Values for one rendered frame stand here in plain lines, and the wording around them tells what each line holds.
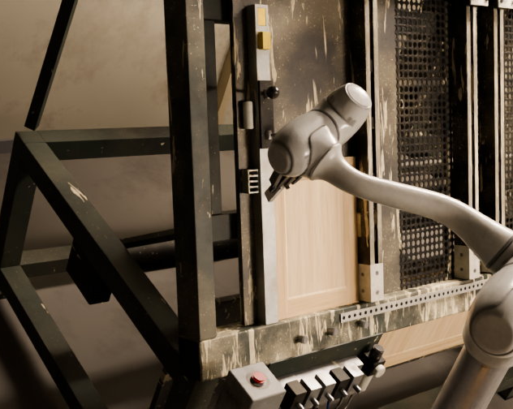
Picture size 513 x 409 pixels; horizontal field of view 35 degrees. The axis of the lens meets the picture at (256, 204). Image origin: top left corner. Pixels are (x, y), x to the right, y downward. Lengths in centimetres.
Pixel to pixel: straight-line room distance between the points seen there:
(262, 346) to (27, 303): 126
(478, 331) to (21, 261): 240
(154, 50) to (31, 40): 77
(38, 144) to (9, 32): 123
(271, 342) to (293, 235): 33
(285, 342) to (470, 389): 89
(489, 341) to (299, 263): 106
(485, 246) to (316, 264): 92
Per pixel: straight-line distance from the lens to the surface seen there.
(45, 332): 335
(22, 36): 444
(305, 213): 260
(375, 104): 274
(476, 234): 184
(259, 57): 245
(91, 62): 469
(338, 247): 271
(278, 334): 253
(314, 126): 179
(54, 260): 371
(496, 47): 327
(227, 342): 242
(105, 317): 375
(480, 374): 178
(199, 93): 230
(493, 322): 164
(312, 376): 263
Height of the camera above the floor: 241
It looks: 29 degrees down
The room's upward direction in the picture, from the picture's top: 20 degrees clockwise
